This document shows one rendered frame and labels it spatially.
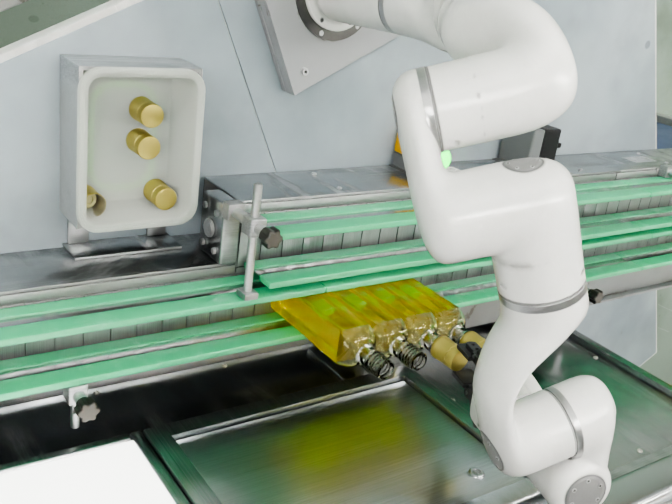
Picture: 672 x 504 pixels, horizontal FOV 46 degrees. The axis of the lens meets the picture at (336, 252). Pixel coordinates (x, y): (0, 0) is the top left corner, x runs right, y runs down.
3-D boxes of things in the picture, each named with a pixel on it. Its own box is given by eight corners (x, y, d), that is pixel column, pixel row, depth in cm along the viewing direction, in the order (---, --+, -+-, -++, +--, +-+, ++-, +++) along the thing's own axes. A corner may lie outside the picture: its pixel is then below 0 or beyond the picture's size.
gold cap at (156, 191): (155, 205, 119) (167, 215, 116) (138, 193, 116) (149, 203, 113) (170, 186, 119) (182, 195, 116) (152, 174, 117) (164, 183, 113)
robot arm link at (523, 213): (557, 222, 87) (423, 249, 89) (532, 31, 78) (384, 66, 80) (596, 295, 73) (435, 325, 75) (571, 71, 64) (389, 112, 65)
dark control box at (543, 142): (495, 157, 160) (525, 170, 154) (503, 119, 157) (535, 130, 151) (523, 156, 165) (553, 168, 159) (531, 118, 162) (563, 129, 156)
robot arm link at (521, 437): (555, 252, 81) (577, 412, 90) (442, 294, 79) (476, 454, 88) (604, 284, 74) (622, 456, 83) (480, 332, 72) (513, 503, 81)
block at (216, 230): (195, 248, 120) (215, 266, 115) (199, 189, 117) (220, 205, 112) (216, 246, 122) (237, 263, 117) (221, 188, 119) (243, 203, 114)
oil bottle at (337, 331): (269, 308, 125) (346, 375, 109) (272, 276, 122) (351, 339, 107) (299, 302, 128) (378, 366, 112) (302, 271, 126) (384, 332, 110)
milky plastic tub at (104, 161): (58, 213, 112) (77, 235, 106) (58, 53, 104) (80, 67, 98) (172, 204, 122) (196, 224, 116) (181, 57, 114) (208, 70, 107)
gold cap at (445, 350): (428, 359, 114) (448, 374, 110) (432, 337, 112) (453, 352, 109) (446, 355, 116) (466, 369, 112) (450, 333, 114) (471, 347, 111)
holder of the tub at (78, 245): (59, 245, 115) (76, 266, 109) (60, 54, 105) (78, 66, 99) (169, 234, 124) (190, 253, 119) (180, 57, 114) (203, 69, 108)
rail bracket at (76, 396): (42, 398, 108) (72, 454, 98) (42, 355, 106) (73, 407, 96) (71, 392, 111) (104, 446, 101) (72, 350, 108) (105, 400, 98)
